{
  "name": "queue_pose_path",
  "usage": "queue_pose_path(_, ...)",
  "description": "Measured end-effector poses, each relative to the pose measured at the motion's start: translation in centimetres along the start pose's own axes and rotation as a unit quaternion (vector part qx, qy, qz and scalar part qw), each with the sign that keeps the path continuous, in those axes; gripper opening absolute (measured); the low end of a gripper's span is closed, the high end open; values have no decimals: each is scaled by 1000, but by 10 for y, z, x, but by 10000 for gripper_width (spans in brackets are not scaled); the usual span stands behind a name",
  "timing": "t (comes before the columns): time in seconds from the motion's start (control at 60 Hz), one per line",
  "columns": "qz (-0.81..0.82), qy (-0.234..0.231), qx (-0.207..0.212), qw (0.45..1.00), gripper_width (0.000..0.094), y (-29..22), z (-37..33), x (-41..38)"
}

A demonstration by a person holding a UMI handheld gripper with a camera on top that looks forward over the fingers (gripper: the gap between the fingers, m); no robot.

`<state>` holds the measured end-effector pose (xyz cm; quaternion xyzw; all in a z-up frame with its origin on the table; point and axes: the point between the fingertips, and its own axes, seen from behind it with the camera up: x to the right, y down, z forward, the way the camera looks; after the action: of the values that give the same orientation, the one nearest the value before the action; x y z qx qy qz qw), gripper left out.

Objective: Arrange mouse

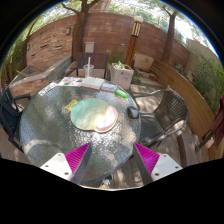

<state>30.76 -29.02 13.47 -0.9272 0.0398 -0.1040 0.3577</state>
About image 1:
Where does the dark wooden slatted chair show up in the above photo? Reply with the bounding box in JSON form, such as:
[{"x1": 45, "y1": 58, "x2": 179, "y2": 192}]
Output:
[{"x1": 65, "y1": 51, "x2": 112, "y2": 81}]

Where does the wooden garden lamp post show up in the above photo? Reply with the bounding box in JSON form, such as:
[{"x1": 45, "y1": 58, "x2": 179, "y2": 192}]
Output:
[{"x1": 124, "y1": 15, "x2": 144, "y2": 68}]

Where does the colourful magazine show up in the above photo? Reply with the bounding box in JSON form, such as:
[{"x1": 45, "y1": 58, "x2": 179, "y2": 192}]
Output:
[{"x1": 57, "y1": 76, "x2": 84, "y2": 88}]

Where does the clear plastic cup with straw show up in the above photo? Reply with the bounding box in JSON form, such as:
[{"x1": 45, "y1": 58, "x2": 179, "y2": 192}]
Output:
[{"x1": 82, "y1": 56, "x2": 95, "y2": 79}]

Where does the curved wooden bench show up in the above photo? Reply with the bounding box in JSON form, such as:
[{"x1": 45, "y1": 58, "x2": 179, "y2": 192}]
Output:
[{"x1": 149, "y1": 59, "x2": 216, "y2": 158}]

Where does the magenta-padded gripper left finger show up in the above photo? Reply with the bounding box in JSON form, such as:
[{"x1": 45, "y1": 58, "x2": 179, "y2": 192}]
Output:
[{"x1": 39, "y1": 142, "x2": 93, "y2": 186}]

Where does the white printed paper strip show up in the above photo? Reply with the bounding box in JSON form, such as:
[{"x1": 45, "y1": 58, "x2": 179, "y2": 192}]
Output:
[{"x1": 37, "y1": 81, "x2": 58, "y2": 97}]

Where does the grey wall utility box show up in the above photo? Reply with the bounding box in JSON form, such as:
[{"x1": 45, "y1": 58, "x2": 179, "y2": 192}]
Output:
[{"x1": 84, "y1": 41, "x2": 96, "y2": 54}]

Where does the black patio chair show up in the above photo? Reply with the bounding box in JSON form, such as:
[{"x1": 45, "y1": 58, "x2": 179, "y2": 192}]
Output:
[{"x1": 0, "y1": 85, "x2": 32, "y2": 153}]

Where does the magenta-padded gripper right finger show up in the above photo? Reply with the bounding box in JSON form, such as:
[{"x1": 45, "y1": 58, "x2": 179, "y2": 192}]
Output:
[{"x1": 132, "y1": 142, "x2": 184, "y2": 186}]

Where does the tan stone block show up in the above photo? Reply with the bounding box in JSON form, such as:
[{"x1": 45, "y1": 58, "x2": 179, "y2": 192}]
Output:
[{"x1": 134, "y1": 53, "x2": 155, "y2": 73}]

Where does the pale green iridescent mouse pad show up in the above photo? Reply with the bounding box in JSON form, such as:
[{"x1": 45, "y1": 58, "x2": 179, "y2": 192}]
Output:
[{"x1": 70, "y1": 97, "x2": 119, "y2": 134}]

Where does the small green packet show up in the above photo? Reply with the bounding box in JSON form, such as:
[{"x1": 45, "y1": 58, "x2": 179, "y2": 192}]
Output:
[{"x1": 114, "y1": 88, "x2": 129, "y2": 99}]

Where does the blue and white booklet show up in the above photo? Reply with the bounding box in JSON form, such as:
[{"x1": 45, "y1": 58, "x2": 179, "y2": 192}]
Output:
[{"x1": 100, "y1": 82, "x2": 118, "y2": 93}]

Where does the stone raised garden bed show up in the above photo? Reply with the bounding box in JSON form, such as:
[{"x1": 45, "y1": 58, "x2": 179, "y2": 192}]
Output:
[{"x1": 9, "y1": 54, "x2": 73, "y2": 98}]

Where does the slender straight tree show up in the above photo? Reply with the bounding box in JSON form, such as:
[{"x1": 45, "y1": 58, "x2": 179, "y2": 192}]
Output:
[{"x1": 161, "y1": 6, "x2": 179, "y2": 65}]

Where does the open white book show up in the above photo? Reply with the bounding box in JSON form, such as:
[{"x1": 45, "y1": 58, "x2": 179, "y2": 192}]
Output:
[{"x1": 79, "y1": 76, "x2": 106, "y2": 91}]

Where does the grey and black computer mouse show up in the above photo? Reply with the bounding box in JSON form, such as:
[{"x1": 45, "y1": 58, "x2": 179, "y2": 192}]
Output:
[{"x1": 126, "y1": 105, "x2": 140, "y2": 120}]

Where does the yellow card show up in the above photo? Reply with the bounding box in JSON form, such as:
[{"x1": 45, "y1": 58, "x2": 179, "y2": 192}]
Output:
[{"x1": 65, "y1": 99, "x2": 79, "y2": 112}]

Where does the grey metal mesh chair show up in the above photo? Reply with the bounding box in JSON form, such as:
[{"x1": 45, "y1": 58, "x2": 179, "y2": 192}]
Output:
[{"x1": 133, "y1": 88, "x2": 190, "y2": 148}]

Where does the thick forked tree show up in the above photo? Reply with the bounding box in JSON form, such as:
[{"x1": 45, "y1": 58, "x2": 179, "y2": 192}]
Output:
[{"x1": 61, "y1": 0, "x2": 101, "y2": 63}]

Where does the white planter with plant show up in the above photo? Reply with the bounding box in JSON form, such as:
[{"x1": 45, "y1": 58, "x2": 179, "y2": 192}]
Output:
[{"x1": 110, "y1": 60, "x2": 135, "y2": 90}]

